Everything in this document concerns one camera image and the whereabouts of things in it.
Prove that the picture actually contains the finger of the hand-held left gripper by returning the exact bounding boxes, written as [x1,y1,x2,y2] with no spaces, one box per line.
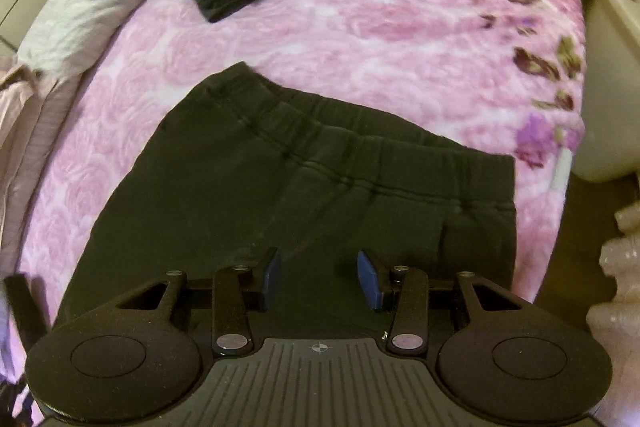
[4,274,38,344]

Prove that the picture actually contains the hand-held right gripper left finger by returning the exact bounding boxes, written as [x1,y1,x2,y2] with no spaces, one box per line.
[116,248,282,354]

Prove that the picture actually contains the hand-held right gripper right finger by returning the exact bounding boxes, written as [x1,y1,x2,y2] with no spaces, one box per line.
[356,249,526,354]

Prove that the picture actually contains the black pants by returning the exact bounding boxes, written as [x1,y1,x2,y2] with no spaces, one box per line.
[52,61,517,348]

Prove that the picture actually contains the lilac bedding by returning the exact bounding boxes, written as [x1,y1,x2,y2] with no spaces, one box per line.
[0,62,81,228]

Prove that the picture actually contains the pink floral blanket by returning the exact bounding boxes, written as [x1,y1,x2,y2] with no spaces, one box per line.
[0,0,587,427]

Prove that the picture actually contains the white crumpled sheet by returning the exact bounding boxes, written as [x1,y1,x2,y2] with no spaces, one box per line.
[17,0,166,75]

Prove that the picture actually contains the white cabinet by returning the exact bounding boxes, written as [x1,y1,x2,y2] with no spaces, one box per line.
[570,0,640,182]

